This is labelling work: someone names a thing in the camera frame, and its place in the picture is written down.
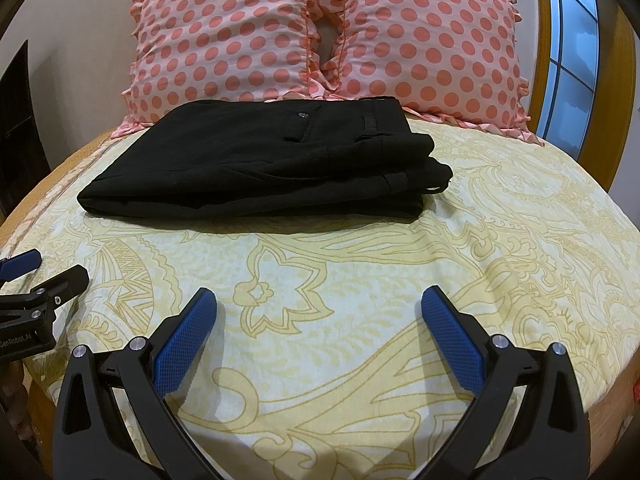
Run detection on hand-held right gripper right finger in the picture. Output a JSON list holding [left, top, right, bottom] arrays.
[[420, 285, 589, 480]]

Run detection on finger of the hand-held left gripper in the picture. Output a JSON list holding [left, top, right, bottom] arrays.
[[0, 252, 42, 283], [0, 265, 91, 322]]

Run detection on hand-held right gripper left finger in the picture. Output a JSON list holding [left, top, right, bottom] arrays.
[[57, 287, 219, 480]]

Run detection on black pants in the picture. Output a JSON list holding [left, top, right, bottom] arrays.
[[77, 96, 455, 222]]

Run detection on black flat screen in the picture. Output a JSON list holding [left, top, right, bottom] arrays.
[[0, 40, 52, 222]]

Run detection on yellow floral bedsheet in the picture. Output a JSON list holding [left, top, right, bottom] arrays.
[[0, 120, 640, 480]]

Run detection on pink polka dot pillow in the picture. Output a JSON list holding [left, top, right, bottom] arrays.
[[315, 0, 547, 147], [111, 0, 346, 139]]

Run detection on wooden bed frame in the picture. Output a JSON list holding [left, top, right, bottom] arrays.
[[20, 357, 640, 480]]

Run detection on window with wooden frame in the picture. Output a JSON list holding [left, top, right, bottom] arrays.
[[529, 0, 640, 197]]

